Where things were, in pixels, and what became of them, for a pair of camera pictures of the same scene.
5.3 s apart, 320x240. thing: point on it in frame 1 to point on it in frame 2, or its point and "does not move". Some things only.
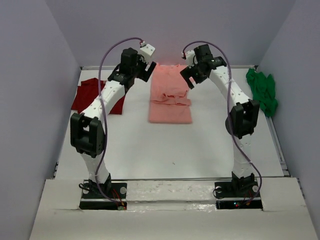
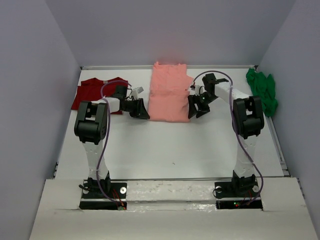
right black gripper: (187, 73) to (202, 110)
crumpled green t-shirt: (263, 89) does not move
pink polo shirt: (169, 103) does not move
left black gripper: (143, 65) to (140, 111)
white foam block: (170, 191) does not move
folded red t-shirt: (88, 91) does not move
